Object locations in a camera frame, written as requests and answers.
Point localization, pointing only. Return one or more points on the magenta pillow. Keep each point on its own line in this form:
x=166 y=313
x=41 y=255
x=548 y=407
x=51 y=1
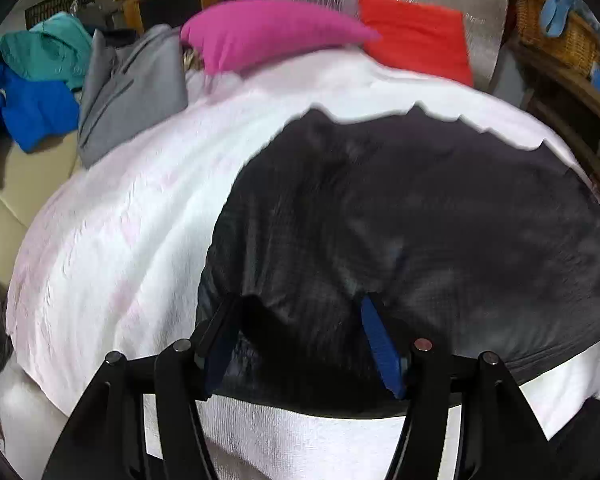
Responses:
x=234 y=35

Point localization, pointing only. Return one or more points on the red pillow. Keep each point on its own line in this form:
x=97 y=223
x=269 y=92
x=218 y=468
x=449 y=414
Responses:
x=419 y=37

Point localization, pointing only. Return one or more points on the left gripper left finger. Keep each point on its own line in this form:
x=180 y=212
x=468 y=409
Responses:
x=138 y=419

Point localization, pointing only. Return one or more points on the blue jacket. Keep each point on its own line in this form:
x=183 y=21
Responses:
x=33 y=110

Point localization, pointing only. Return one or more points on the wicker basket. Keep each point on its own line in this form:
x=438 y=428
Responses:
x=576 y=47

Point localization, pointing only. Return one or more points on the white fleece bed blanket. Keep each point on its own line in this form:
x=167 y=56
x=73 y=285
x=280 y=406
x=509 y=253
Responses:
x=113 y=259

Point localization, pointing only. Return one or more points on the grey garment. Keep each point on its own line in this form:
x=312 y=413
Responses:
x=129 y=89

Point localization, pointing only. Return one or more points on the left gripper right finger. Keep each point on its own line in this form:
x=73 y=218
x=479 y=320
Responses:
x=500 y=437

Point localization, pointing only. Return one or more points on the wooden side table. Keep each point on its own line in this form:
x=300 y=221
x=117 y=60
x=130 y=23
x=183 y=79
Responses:
x=566 y=102

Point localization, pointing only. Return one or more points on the beige sofa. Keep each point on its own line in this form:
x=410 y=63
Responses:
x=27 y=180

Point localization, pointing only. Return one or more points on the light blue cloth in basket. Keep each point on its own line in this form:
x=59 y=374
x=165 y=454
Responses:
x=554 y=17

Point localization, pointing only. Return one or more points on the teal garment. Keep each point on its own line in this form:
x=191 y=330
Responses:
x=58 y=48

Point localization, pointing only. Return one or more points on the black quilted puffer jacket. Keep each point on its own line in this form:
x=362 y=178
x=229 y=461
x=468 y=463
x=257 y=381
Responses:
x=460 y=238

